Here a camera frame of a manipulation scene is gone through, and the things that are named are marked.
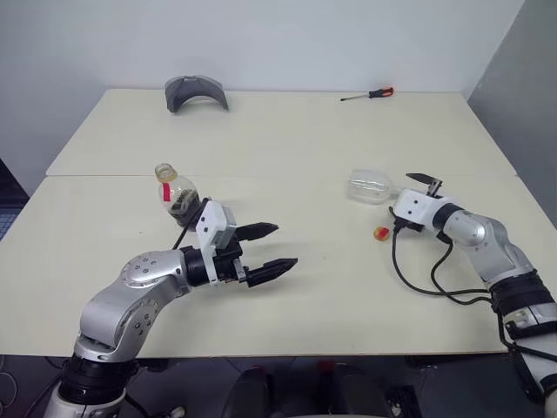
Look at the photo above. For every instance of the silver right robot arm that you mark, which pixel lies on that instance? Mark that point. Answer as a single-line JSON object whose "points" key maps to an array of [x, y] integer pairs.
{"points": [[478, 235]]}

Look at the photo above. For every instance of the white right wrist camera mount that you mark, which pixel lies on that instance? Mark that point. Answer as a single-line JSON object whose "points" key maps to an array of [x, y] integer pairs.
{"points": [[418, 209]]}

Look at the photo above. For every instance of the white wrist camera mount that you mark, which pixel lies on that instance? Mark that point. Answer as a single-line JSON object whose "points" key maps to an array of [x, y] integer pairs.
{"points": [[213, 217], [418, 209]]}

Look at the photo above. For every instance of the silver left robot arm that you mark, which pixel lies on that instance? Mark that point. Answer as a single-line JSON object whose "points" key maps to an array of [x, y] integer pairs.
{"points": [[148, 272]]}

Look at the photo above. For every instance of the clear bottle with red label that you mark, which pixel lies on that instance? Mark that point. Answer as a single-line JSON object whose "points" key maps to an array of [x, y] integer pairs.
{"points": [[176, 202]]}

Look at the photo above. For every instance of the yellow bottle cap red tape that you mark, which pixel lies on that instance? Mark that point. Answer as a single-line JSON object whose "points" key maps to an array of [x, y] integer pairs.
{"points": [[381, 233]]}

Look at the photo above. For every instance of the dark rounded shape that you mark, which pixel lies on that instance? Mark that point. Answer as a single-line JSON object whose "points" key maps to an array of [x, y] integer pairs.
{"points": [[254, 392]]}

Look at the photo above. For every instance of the orange black screwdriver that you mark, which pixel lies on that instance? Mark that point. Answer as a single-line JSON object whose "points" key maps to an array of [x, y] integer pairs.
{"points": [[378, 92]]}

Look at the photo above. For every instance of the clear plastic bottle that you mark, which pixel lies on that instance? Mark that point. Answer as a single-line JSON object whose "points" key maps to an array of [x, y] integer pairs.
{"points": [[367, 187]]}

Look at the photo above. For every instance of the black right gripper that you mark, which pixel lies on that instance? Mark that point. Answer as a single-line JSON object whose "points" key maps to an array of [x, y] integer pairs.
{"points": [[435, 190]]}

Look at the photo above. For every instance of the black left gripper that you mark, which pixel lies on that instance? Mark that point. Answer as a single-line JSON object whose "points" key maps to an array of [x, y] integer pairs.
{"points": [[228, 265]]}

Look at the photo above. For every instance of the grey partition panel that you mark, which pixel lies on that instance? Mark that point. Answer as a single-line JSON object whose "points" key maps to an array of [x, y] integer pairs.
{"points": [[522, 109]]}

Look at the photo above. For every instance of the grey curved plastic part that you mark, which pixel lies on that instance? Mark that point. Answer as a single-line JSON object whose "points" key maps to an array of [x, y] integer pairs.
{"points": [[191, 89]]}

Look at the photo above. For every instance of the dark blue mesh panel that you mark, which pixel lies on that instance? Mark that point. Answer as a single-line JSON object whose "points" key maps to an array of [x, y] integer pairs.
{"points": [[8, 204]]}

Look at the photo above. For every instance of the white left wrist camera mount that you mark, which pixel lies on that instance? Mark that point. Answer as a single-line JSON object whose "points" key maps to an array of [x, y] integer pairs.
{"points": [[213, 217]]}

